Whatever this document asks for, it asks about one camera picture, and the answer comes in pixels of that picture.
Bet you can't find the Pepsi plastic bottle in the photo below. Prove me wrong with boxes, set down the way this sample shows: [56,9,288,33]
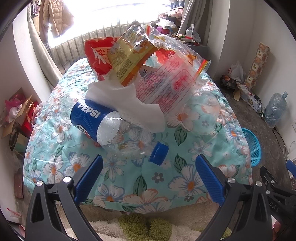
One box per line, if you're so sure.
[66,99,169,166]

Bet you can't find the white tissue cloth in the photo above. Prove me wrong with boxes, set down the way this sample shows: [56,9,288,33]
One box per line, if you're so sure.
[85,80,165,133]

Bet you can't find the yellow snack wrapper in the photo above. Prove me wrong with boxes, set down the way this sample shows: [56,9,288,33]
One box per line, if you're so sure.
[107,25,158,86]

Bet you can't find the blue plastic basket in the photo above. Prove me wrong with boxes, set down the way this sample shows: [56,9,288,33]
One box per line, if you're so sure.
[242,128,261,167]

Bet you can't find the floral teal bed quilt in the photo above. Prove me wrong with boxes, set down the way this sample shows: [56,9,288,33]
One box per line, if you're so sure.
[23,59,253,214]

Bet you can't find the green white fluffy rug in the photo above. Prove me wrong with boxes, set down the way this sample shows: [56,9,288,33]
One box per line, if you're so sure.
[90,214,209,240]

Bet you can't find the paper gift bags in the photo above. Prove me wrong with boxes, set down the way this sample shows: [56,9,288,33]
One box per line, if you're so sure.
[1,88,39,154]

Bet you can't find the large water jug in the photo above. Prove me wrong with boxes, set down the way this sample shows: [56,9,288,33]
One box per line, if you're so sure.
[264,91,288,128]

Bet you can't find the white plastic bag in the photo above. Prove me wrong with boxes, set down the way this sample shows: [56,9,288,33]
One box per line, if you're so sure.
[228,61,245,84]

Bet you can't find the clear printed plastic bag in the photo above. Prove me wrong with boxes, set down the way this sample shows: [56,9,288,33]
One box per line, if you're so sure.
[136,26,210,116]

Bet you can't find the red snack bag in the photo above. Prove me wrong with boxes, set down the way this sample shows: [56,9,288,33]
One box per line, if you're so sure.
[84,37,119,81]

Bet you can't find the tall printed cardboard box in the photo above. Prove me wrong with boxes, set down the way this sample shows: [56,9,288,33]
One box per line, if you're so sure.
[244,42,270,91]

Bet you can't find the grey cabinet with clutter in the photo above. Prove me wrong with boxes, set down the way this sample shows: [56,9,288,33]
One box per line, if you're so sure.
[142,7,209,60]

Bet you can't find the grey curtain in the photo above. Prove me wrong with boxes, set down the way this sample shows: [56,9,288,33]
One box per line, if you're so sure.
[178,0,213,45]

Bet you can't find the hanging brown jacket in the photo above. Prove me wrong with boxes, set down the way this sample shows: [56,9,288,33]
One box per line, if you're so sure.
[39,0,74,43]

